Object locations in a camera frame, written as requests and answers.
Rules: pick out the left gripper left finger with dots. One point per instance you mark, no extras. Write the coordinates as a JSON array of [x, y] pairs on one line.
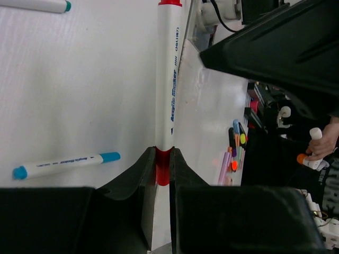
[[115, 218]]

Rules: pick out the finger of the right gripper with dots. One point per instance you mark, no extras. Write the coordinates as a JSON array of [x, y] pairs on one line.
[[294, 48]]

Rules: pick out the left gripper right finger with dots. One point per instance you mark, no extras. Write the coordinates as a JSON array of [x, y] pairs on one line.
[[236, 219]]

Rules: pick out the blue capped marker diagonal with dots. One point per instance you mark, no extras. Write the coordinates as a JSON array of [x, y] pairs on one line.
[[38, 169]]

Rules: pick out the red capped white marker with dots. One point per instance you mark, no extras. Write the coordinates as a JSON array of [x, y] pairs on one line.
[[167, 66]]

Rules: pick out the teal capped marker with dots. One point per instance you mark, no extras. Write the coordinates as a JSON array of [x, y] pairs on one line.
[[51, 6]]

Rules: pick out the background person hand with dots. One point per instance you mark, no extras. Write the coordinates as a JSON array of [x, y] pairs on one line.
[[323, 147]]

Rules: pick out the background marker pile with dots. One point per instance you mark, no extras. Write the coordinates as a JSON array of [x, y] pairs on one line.
[[233, 160]]

